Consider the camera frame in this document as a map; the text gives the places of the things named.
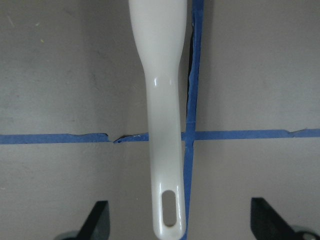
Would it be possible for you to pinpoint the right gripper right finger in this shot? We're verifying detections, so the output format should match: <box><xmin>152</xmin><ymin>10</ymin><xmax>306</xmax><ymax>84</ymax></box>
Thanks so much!
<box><xmin>250</xmin><ymin>197</ymin><xmax>320</xmax><ymax>240</ymax></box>

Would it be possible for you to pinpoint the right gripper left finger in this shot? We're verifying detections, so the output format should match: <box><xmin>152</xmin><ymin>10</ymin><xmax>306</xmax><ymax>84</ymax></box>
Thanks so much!
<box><xmin>56</xmin><ymin>200</ymin><xmax>111</xmax><ymax>240</ymax></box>

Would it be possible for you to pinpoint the beige hand brush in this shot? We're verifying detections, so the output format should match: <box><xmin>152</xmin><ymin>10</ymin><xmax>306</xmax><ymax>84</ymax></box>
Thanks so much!
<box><xmin>128</xmin><ymin>0</ymin><xmax>187</xmax><ymax>240</ymax></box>

